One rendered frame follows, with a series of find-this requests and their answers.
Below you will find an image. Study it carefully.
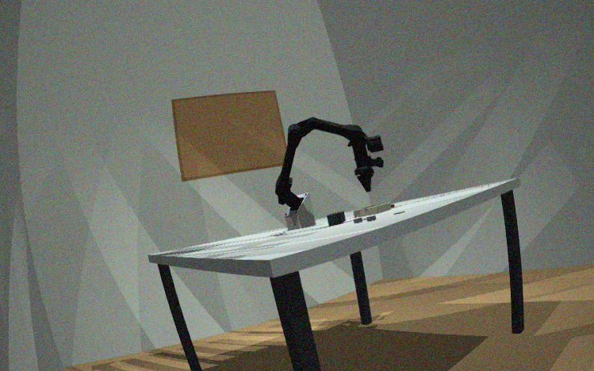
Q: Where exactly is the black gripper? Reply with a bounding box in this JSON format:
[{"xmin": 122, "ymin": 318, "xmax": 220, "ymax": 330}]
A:
[{"xmin": 354, "ymin": 153, "xmax": 374, "ymax": 192}]

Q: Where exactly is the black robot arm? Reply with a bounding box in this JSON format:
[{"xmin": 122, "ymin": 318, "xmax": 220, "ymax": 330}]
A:
[{"xmin": 275, "ymin": 117, "xmax": 384, "ymax": 211}]

